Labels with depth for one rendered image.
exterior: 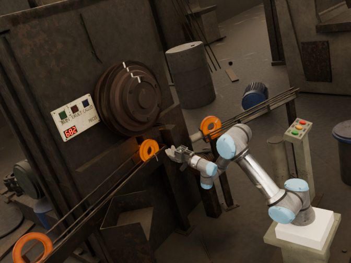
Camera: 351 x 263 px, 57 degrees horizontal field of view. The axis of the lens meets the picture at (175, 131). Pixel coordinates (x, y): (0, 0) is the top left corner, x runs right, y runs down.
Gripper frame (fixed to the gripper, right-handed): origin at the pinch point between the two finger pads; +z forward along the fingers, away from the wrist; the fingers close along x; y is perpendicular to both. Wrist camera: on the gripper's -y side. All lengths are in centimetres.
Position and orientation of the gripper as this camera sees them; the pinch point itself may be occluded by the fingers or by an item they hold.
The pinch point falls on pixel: (167, 151)
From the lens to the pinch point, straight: 205.6
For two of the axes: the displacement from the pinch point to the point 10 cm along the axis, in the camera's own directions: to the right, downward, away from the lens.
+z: -8.0, -3.3, 5.1
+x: -6.0, 4.6, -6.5
